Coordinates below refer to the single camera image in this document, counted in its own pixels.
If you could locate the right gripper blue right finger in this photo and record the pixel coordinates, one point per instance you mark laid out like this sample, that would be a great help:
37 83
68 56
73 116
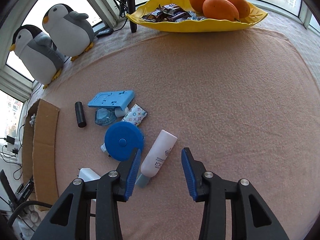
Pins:
189 169

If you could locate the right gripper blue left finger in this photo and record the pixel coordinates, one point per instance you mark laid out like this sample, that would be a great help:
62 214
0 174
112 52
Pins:
132 174

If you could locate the pink lotion bottle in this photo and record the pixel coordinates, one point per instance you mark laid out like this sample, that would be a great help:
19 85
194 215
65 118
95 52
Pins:
156 157

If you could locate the blue round tape measure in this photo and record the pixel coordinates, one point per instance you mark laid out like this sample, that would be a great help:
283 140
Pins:
120 139

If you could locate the patterned white lighter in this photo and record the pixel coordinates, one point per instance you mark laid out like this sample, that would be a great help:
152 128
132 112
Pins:
135 115

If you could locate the white usb power adapter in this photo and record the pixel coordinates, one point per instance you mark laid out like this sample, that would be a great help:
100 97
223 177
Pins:
87 174

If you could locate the blue plastic phone stand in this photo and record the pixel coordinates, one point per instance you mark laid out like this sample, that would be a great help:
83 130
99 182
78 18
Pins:
114 99

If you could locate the black cylinder tube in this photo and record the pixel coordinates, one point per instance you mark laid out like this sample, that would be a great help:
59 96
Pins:
80 115

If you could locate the white neck massager roller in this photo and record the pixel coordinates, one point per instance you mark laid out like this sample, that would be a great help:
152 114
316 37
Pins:
32 120

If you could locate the white gloved hand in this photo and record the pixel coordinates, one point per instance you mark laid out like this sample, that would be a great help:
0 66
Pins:
30 217

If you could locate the white power strip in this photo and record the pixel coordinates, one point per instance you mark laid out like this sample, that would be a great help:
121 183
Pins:
13 144

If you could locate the open cardboard box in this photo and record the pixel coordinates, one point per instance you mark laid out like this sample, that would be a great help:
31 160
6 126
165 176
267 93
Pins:
38 151

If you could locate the black inline remote control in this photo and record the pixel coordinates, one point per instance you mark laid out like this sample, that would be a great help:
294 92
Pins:
104 32

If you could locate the small plush penguin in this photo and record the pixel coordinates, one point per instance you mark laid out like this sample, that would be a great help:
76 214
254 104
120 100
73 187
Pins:
69 30

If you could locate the wrapped candies pile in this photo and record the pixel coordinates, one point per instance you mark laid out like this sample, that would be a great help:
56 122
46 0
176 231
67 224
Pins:
171 13

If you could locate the orange fruit front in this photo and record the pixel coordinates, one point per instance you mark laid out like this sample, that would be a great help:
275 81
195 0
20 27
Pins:
220 10

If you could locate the orange fruit right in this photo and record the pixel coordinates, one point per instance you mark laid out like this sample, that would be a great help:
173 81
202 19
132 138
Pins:
242 6

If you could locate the black tripod stand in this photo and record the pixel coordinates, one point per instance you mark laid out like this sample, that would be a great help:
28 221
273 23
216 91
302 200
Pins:
130 5

